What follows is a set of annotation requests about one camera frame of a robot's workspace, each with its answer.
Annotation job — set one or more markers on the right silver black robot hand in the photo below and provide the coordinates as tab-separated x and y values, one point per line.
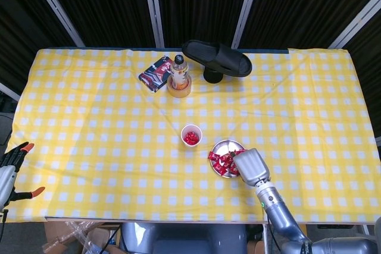
253	166

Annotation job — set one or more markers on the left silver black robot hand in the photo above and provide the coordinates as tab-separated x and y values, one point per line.
6	179

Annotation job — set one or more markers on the red candy pile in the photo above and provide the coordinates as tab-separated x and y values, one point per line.
221	161
191	138

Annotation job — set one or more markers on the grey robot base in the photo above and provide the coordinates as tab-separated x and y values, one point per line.
184	242

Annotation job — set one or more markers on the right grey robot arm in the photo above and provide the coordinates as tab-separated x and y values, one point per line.
282	215

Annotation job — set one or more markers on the white paper cup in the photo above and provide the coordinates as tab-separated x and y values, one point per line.
190	127

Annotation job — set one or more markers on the round metal plate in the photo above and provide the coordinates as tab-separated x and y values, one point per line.
226	147

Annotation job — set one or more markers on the brown cardboard box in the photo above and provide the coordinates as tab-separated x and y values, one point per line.
56	233

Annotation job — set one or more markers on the yellow table leg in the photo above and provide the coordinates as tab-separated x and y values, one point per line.
303	229

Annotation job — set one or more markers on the clear plastic wrap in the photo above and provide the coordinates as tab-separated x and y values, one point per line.
74	230

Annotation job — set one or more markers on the black mesh pen holder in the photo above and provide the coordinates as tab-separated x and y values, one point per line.
212	78

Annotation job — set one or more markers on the yellowish clear tape roll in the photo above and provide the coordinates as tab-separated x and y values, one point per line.
178	93

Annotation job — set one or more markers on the yellow white checked tablecloth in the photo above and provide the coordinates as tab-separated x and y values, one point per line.
119	147

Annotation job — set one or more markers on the orange drink plastic bottle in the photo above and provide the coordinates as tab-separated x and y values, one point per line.
179	72

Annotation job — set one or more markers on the black rubber slipper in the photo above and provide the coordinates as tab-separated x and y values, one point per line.
208	53

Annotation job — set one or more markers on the dark blue red snack box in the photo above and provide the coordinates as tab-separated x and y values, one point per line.
154	74

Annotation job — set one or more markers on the white partition post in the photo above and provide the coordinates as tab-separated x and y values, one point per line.
247	10
357	22
56	8
9	92
153	10

